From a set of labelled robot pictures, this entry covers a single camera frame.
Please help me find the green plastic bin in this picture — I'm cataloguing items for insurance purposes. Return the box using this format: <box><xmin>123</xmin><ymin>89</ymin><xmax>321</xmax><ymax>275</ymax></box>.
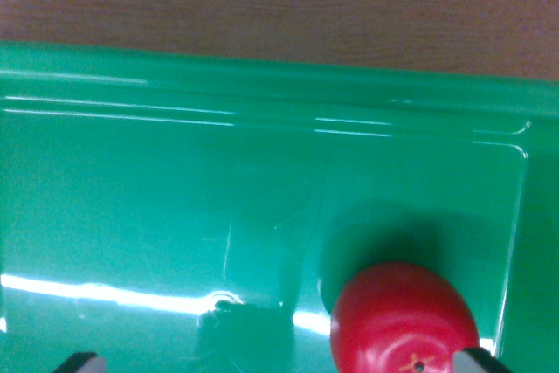
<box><xmin>0</xmin><ymin>39</ymin><xmax>559</xmax><ymax>373</ymax></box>

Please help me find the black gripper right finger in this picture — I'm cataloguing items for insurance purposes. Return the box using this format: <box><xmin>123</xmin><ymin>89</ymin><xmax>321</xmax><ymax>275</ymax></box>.
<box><xmin>452</xmin><ymin>346</ymin><xmax>513</xmax><ymax>373</ymax></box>

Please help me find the red toy apple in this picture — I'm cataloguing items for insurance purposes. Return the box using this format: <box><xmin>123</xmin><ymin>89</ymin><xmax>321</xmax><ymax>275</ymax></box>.
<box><xmin>329</xmin><ymin>261</ymin><xmax>480</xmax><ymax>373</ymax></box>

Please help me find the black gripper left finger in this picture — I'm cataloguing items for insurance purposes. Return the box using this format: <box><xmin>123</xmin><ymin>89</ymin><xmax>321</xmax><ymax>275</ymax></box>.
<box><xmin>53</xmin><ymin>351</ymin><xmax>107</xmax><ymax>373</ymax></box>

